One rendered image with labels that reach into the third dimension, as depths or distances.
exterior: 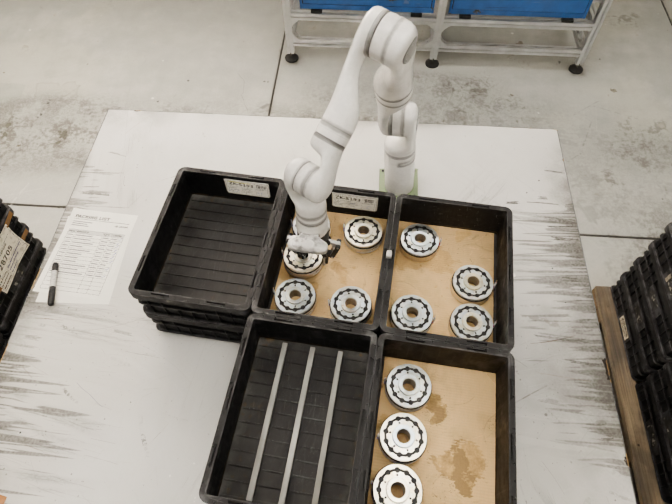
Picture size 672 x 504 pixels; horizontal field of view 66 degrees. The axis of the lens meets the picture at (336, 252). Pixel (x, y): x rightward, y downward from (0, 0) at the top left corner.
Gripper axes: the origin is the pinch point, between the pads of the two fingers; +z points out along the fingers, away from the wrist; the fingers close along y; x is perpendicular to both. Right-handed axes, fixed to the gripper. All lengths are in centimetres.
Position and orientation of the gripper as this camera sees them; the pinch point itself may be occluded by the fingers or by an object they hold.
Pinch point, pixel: (315, 257)
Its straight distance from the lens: 134.2
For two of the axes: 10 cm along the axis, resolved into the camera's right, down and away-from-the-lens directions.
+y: -9.9, -1.2, 0.9
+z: 0.1, 5.3, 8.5
